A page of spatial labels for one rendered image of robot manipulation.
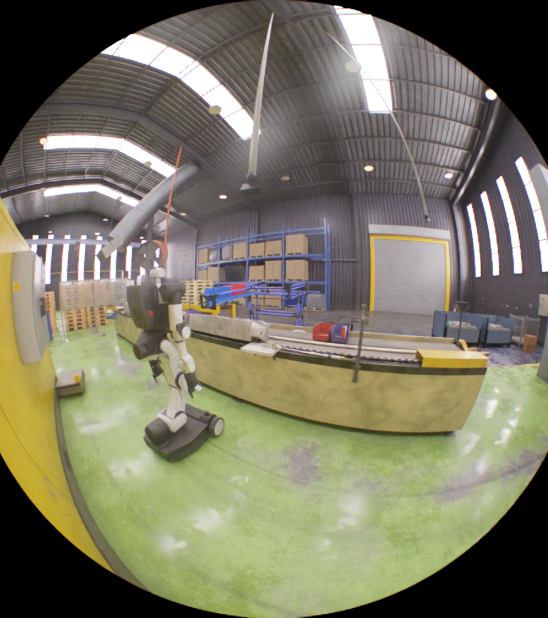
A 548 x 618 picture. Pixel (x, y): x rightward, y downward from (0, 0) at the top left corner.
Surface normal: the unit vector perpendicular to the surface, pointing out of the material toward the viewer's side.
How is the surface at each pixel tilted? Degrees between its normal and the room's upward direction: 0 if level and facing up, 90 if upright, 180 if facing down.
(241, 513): 0
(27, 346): 90
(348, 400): 90
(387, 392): 90
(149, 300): 90
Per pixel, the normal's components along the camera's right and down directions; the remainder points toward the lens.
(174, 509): 0.00, -0.99
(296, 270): -0.45, 0.11
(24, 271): 0.89, 0.06
